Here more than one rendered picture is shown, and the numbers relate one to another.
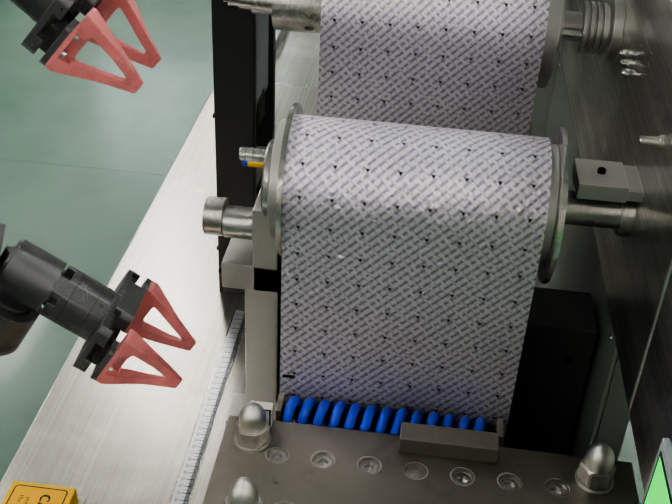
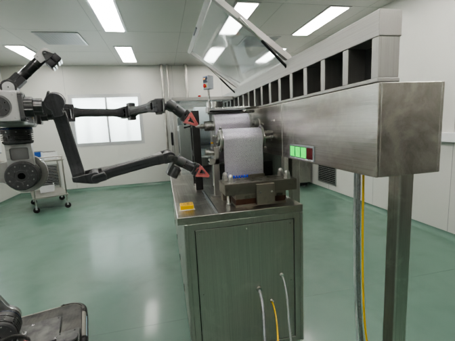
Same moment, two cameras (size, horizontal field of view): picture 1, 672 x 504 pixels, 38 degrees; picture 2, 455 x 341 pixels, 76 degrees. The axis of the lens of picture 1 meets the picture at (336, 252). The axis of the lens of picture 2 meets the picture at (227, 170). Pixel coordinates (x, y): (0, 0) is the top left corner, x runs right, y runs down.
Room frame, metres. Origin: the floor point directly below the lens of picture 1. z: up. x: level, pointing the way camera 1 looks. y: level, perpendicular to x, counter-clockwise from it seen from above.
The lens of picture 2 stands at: (-0.84, 0.53, 1.33)
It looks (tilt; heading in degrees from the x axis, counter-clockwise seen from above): 9 degrees down; 343
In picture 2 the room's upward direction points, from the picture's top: 3 degrees counter-clockwise
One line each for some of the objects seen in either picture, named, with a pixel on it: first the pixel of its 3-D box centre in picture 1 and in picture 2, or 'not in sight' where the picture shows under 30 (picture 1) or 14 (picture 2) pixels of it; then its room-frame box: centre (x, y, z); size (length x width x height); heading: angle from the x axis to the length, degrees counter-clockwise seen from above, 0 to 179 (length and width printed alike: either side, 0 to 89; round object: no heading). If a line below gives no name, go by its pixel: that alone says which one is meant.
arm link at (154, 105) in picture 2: not in sight; (143, 109); (1.02, 0.47, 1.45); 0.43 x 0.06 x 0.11; 24
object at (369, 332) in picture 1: (399, 341); (244, 162); (0.74, -0.07, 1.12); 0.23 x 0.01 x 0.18; 85
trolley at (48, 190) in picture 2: not in sight; (47, 179); (5.19, 2.16, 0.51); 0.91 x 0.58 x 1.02; 19
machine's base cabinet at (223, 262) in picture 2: not in sight; (210, 222); (1.74, -0.08, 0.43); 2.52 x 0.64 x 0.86; 175
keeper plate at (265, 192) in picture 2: not in sight; (265, 193); (0.52, -0.10, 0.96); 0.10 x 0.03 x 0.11; 85
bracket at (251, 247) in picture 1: (252, 315); (214, 172); (0.85, 0.09, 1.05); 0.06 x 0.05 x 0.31; 85
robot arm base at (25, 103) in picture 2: not in sight; (32, 106); (0.62, 0.94, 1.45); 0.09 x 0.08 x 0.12; 8
